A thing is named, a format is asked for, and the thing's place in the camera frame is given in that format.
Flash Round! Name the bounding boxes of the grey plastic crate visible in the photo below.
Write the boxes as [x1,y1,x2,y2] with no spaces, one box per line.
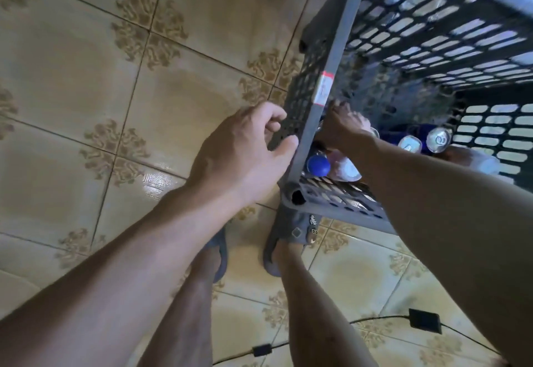
[277,0,533,234]

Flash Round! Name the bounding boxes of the person's left forearm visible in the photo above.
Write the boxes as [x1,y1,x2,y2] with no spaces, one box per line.
[0,183,238,367]

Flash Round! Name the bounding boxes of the black cable with adapter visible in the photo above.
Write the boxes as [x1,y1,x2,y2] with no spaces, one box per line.
[350,308,501,355]

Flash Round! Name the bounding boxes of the cola bottle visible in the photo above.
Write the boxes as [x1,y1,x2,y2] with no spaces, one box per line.
[305,150,336,180]

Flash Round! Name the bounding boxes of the person's left hand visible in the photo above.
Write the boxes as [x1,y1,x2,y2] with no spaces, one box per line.
[185,101,299,210]

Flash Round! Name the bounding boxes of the person's right forearm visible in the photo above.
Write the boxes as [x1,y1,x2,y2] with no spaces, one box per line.
[350,133,533,367]

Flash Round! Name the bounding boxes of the person's right hand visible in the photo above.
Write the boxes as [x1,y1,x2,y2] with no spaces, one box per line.
[316,100,381,159]

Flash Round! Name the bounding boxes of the person's leg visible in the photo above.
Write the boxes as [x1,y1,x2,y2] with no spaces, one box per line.
[275,241,380,367]
[137,246,219,367]

